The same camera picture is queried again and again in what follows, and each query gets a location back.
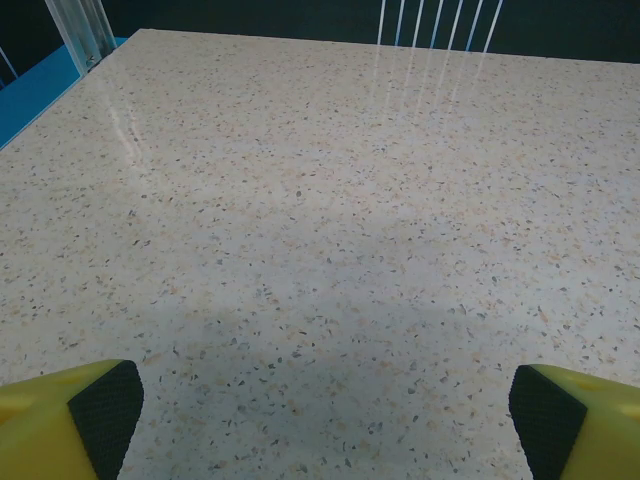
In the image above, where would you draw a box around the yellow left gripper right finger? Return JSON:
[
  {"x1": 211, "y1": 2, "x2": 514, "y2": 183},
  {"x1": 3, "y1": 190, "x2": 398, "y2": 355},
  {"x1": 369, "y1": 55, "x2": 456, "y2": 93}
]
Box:
[{"x1": 508, "y1": 363, "x2": 640, "y2": 480}]

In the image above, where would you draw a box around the dark printed panel with gear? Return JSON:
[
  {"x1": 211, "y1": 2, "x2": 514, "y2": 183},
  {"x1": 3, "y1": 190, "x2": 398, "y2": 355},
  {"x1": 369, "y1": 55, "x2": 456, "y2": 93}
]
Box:
[{"x1": 99, "y1": 0, "x2": 640, "y2": 64}]

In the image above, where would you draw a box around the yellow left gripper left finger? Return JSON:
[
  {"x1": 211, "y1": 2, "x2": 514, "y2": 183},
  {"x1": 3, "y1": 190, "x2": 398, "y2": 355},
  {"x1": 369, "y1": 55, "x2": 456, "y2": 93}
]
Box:
[{"x1": 0, "y1": 358, "x2": 145, "y2": 480}]

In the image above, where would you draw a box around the aluminium frame post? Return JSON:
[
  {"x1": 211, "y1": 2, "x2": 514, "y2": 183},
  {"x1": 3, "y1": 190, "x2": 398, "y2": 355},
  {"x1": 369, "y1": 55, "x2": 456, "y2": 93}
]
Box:
[{"x1": 44, "y1": 0, "x2": 119, "y2": 75}]

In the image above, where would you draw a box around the blue printed side panel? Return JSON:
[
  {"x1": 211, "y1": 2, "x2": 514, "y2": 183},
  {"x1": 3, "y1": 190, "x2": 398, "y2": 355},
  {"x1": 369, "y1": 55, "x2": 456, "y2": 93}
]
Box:
[{"x1": 0, "y1": 0, "x2": 66, "y2": 96}]

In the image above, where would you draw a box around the blue table edge strip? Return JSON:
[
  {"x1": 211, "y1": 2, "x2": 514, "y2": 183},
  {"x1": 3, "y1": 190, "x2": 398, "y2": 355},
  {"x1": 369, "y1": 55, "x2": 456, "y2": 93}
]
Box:
[{"x1": 0, "y1": 35, "x2": 141, "y2": 151}]

